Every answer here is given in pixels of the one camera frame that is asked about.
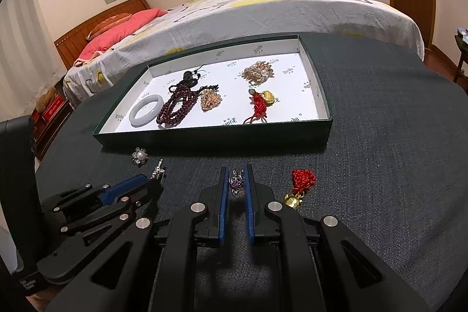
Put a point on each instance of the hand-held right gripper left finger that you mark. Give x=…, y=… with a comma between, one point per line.
x=222, y=206

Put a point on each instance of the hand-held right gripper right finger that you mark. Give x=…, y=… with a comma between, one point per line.
x=249, y=206

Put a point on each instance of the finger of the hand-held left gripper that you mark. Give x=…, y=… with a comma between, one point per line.
x=128, y=186
x=109, y=218

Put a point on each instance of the purple rhinestone brooch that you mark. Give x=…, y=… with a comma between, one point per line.
x=237, y=184

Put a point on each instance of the small silver brooch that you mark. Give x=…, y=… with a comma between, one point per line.
x=158, y=171

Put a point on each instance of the white jade bangle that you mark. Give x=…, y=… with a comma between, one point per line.
x=146, y=113

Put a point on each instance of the dark green shallow box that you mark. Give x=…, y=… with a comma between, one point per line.
x=226, y=103

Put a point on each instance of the red knot gold ingot charm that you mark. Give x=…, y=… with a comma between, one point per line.
x=261, y=103

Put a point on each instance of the pearl cluster brooch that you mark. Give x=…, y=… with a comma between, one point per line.
x=257, y=72

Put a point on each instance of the pearl flower brooch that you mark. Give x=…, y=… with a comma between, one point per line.
x=139, y=155

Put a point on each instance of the red knot gold bell charm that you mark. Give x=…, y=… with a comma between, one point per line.
x=301, y=187

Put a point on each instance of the wooden nightstand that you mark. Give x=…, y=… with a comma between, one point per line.
x=51, y=133

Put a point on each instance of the red box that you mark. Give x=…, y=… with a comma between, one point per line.
x=54, y=109

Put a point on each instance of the brown teddy bear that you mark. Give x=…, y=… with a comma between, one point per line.
x=47, y=99

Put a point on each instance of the pink pillow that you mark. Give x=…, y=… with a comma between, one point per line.
x=120, y=30

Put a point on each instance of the orange pillow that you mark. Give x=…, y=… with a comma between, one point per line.
x=108, y=25

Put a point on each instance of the wooden headboard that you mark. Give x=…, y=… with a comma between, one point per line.
x=98, y=19

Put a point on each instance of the bed with patterned sheet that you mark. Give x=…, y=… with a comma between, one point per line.
x=274, y=16

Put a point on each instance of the wooden chair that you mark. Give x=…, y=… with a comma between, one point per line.
x=461, y=63

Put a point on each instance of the pile of clothes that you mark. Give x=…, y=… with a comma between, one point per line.
x=462, y=36

